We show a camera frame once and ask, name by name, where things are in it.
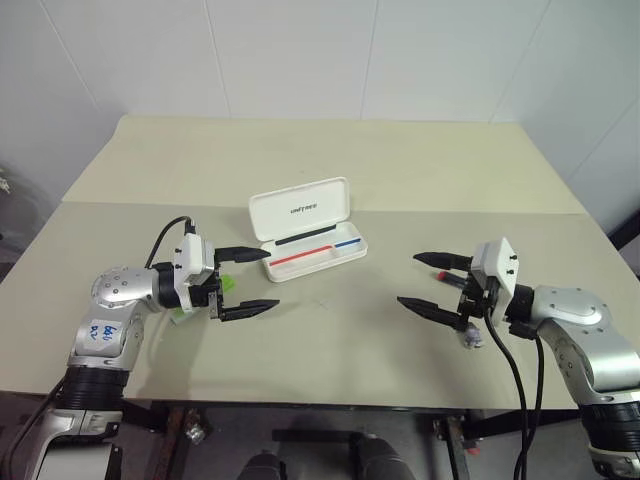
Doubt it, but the red pen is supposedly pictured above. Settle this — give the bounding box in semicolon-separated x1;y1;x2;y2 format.
266;244;336;266

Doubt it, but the black pen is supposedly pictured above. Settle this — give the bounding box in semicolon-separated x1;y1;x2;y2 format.
274;224;337;247

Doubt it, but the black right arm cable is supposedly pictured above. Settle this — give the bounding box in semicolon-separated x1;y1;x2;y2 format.
480;298;531;480
509;322;547;480

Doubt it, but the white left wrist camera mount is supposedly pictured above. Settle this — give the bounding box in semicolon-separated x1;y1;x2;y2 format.
172;233;219;314

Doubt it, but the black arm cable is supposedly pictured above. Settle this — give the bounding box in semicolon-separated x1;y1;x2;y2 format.
509;322;547;480
144;215;199;269
480;298;531;480
0;377;69;466

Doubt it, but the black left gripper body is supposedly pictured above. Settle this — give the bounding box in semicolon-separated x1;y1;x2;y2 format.
189;261;225;322

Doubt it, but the red and black marker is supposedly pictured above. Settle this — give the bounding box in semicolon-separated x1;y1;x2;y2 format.
435;270;472;289

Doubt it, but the white open pencil case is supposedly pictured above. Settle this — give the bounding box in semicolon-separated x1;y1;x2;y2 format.
248;175;372;284

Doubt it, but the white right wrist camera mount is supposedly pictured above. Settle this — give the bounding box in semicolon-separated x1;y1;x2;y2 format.
471;236;522;322

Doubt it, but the black metal table frame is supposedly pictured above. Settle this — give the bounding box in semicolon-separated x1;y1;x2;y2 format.
113;398;589;480

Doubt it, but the white label blue writing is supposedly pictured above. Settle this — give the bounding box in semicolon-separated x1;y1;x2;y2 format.
85;316;126;352

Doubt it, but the small purple clear sharpener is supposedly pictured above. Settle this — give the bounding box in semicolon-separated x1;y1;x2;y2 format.
460;326;486;351

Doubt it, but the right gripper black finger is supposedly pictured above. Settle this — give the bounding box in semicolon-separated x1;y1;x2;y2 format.
396;295;464;329
412;251;474;270

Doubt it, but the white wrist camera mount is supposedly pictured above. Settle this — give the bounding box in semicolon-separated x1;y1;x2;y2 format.
471;236;522;322
172;233;219;314

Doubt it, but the dark rounded shape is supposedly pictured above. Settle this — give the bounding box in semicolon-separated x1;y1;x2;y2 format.
238;448;290;480
356;433;419;480

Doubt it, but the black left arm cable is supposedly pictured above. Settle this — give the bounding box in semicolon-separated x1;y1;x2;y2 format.
0;377;69;466
144;215;199;269

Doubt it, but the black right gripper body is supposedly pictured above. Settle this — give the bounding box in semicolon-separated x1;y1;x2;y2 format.
456;269;502;327

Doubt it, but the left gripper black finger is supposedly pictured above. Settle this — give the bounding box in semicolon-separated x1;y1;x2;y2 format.
215;245;274;264
220;298;282;323

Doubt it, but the green pen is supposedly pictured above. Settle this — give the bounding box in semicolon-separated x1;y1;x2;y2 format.
168;273;237;327

